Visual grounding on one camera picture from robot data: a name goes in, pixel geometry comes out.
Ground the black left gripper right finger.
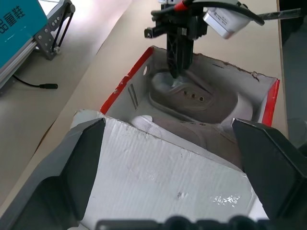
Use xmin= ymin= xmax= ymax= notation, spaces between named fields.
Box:
xmin=231 ymin=118 xmax=307 ymax=230

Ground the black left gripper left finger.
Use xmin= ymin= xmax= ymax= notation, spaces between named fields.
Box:
xmin=0 ymin=117 xmax=106 ymax=230

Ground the black cable with plug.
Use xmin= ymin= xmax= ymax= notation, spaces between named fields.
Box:
xmin=13 ymin=74 xmax=59 ymax=90

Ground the teal printed sign board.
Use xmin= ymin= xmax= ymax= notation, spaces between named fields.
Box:
xmin=0 ymin=0 xmax=48 ymax=69

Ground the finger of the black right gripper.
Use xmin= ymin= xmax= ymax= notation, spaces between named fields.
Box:
xmin=166 ymin=32 xmax=181 ymax=79
xmin=178 ymin=33 xmax=194 ymax=72

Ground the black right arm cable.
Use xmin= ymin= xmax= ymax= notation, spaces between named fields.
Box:
xmin=174 ymin=0 xmax=265 ymax=26

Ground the grey suede shoe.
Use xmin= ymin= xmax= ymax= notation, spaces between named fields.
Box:
xmin=148 ymin=70 xmax=258 ymax=124
xmin=130 ymin=115 xmax=243 ymax=170

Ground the grey aluminium frame stand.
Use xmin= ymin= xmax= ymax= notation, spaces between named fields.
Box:
xmin=0 ymin=0 xmax=76 ymax=90

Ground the red and white cardboard shoebox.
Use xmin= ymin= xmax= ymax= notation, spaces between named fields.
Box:
xmin=71 ymin=46 xmax=281 ymax=230

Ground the clear plastic shoe stuffing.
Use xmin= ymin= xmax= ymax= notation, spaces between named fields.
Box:
xmin=153 ymin=71 xmax=191 ymax=90

